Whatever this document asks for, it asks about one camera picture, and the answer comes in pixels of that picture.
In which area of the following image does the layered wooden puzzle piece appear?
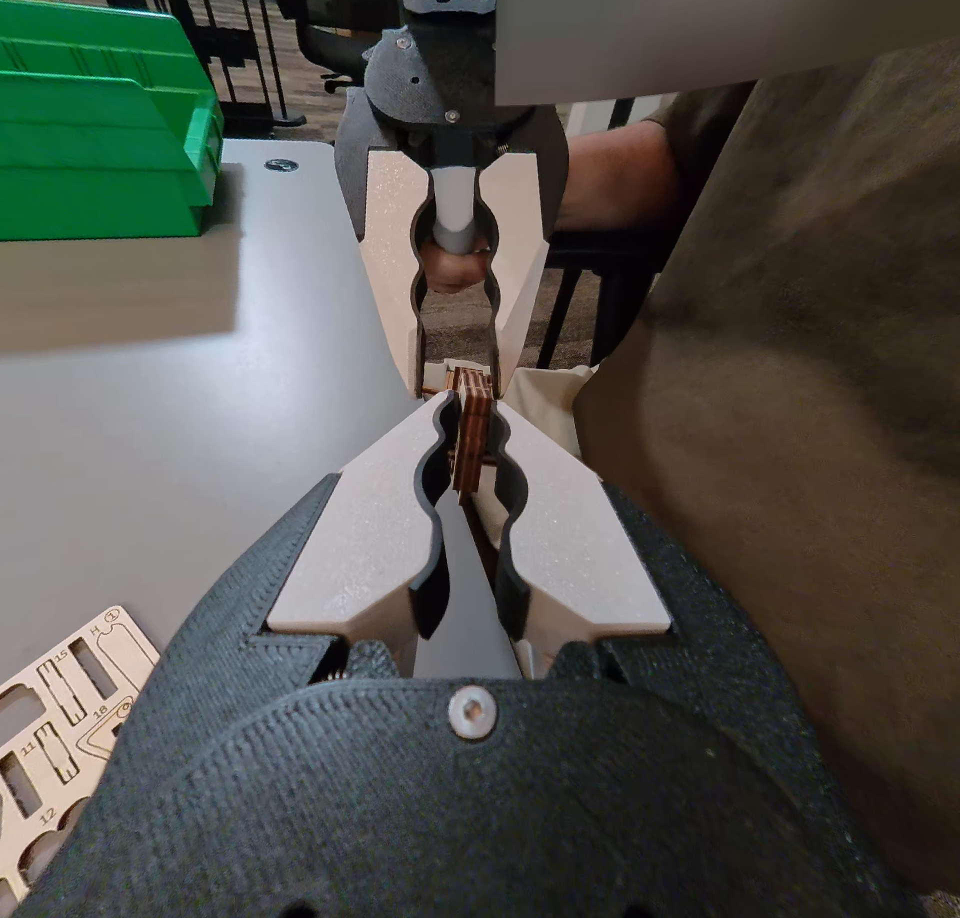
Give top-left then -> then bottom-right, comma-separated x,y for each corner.
423,361 -> 498,498

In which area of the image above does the white panel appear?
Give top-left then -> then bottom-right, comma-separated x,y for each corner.
566,95 -> 655,133

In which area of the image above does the person's right forearm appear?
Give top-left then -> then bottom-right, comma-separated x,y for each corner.
553,118 -> 681,234

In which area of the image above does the laser-cut wooden puzzle sheet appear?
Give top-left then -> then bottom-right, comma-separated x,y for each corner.
0,606 -> 162,906

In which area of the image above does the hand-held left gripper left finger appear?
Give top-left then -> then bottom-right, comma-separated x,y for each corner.
266,391 -> 460,675

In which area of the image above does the black office chair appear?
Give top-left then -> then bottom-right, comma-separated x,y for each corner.
273,0 -> 400,96

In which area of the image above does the person in olive shirt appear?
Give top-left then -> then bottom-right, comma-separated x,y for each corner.
573,33 -> 960,900

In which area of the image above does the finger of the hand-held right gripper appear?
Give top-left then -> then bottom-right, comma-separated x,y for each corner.
358,149 -> 436,399
478,153 -> 553,403

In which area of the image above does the person's right hand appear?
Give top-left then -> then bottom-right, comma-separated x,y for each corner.
420,240 -> 491,295

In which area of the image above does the black metal stand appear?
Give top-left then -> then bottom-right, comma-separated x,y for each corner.
535,226 -> 670,371

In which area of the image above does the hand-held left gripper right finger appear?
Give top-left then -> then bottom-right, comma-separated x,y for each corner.
491,400 -> 673,681

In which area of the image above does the green plastic storage bin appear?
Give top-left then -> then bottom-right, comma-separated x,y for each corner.
0,0 -> 225,243

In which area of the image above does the grey desk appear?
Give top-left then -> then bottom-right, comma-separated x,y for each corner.
0,138 -> 528,915

